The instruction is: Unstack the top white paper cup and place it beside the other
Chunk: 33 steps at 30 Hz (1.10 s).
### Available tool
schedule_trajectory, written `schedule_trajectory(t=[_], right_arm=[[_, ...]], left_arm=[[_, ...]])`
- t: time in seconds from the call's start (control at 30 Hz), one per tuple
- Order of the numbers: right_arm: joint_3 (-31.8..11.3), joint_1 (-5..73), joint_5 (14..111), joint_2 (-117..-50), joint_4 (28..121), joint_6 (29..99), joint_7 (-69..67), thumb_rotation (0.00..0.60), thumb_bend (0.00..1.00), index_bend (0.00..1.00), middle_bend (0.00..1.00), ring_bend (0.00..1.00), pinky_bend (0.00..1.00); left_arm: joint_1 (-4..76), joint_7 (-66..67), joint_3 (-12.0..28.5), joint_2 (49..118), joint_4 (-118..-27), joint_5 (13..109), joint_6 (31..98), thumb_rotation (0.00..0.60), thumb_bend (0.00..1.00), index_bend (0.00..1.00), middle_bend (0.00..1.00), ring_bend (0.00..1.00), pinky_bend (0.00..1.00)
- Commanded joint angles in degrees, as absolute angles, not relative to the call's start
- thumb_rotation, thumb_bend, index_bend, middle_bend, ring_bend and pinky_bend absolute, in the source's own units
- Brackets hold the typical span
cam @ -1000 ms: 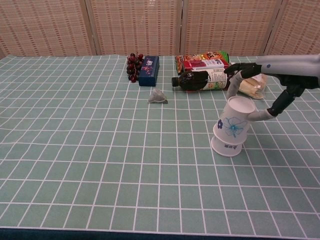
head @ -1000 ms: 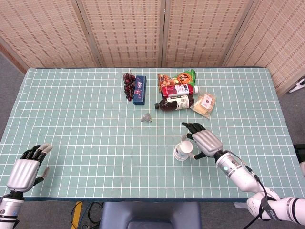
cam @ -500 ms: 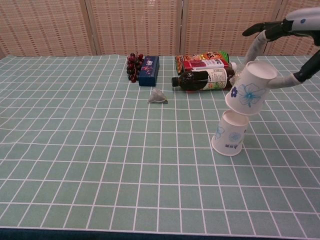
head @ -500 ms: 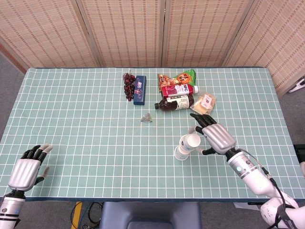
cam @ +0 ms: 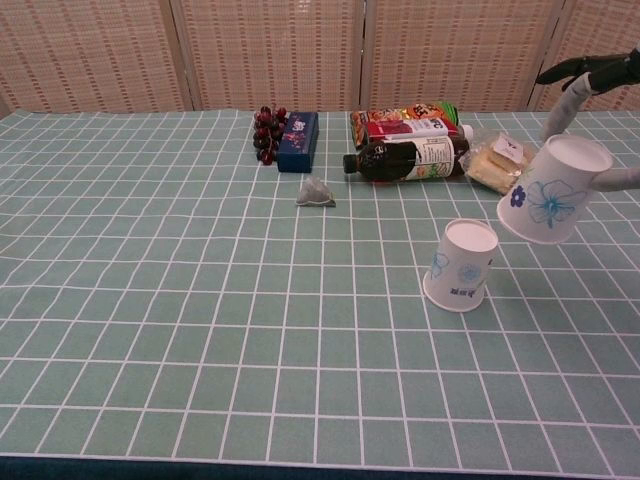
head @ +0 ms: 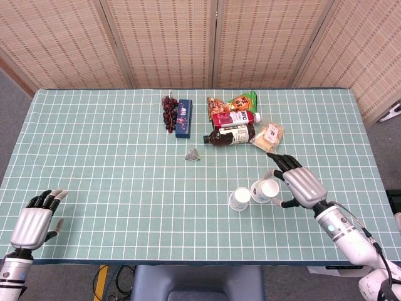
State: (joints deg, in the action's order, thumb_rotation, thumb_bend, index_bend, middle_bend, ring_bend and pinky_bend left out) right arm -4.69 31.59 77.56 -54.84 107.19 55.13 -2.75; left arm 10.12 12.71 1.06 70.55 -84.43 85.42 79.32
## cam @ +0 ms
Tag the right black grey robot hand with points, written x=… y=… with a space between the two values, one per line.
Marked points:
x=607 y=72

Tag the white paper cup large flower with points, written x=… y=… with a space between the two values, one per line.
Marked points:
x=547 y=197

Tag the white paper cup pale flowers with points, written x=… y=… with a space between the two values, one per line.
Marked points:
x=462 y=272

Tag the woven bamboo screen panel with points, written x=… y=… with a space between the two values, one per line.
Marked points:
x=460 y=50
x=600 y=30
x=85 y=52
x=270 y=52

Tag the clear packet of yellow cake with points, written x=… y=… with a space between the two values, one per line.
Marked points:
x=492 y=167

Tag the red label bottle white cap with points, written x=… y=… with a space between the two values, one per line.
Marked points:
x=410 y=129

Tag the orange green snack bag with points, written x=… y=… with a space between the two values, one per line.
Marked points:
x=400 y=112

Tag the dark drink bottle black cap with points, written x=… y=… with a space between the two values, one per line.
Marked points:
x=400 y=161

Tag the blue rectangular carton box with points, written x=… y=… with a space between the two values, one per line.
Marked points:
x=298 y=142

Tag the grey pyramid tea bag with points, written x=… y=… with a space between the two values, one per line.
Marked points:
x=314 y=194

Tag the bunch of dark red grapes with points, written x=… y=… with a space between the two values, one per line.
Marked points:
x=265 y=131

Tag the green checked tablecloth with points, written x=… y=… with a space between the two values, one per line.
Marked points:
x=200 y=310

